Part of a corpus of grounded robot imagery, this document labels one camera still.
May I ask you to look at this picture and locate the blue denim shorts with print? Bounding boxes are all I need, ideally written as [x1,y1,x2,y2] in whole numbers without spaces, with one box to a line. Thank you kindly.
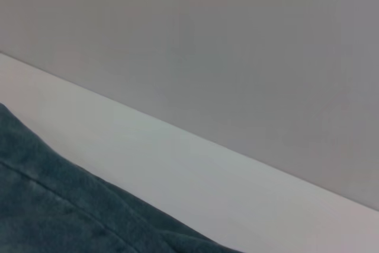
[0,101,247,253]

